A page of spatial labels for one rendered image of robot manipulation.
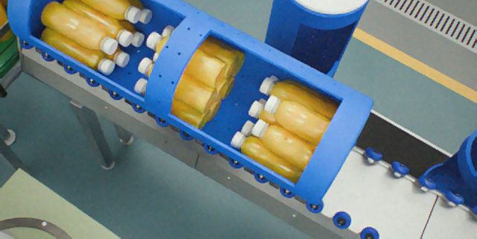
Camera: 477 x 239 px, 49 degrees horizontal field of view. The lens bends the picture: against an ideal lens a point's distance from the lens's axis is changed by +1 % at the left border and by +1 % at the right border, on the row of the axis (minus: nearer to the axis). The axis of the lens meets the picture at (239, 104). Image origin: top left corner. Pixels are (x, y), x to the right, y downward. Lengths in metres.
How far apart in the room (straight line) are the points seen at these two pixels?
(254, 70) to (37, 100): 1.43
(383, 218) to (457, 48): 1.70
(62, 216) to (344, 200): 0.69
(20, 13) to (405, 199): 1.07
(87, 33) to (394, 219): 0.90
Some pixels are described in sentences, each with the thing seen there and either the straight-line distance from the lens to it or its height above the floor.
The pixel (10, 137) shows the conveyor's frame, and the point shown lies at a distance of 2.53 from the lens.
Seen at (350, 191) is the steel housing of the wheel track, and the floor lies 0.93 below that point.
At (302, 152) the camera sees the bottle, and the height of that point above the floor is 1.13.
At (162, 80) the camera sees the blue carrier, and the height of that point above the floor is 1.19.
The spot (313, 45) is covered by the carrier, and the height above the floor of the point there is 0.49.
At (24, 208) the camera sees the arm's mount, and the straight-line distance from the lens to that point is 1.25.
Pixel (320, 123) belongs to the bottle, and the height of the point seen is 1.18.
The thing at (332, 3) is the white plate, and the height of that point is 1.04.
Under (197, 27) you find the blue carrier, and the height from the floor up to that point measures 1.23.
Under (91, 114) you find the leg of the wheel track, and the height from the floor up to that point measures 0.53.
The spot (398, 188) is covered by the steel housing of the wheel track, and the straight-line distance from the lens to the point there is 1.45.
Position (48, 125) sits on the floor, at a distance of 2.52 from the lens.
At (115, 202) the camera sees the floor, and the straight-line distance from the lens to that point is 2.33.
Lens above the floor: 2.21
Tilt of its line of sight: 63 degrees down
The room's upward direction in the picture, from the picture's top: 9 degrees clockwise
